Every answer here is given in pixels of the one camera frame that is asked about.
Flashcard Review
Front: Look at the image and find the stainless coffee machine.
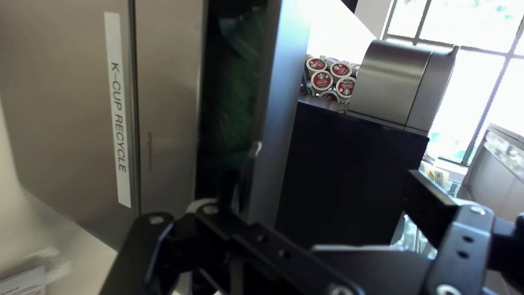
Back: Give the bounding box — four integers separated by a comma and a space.
347, 37, 460, 133

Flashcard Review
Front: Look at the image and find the white bin label sticker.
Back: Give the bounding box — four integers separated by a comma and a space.
103, 11, 134, 210

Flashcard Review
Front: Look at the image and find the green bin liner bag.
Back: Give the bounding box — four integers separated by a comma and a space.
194, 0, 270, 193

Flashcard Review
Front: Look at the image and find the window frame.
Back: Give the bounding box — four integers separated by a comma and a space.
381, 0, 524, 165

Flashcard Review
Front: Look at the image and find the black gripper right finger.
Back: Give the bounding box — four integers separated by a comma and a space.
402, 169, 524, 295

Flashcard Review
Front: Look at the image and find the stainless steel bin body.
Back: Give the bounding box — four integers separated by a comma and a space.
0, 0, 211, 236

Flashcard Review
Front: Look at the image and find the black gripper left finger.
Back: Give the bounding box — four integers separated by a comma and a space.
99, 198, 365, 295

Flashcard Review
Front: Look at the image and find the black cabinet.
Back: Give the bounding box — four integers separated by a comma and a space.
275, 100, 430, 247

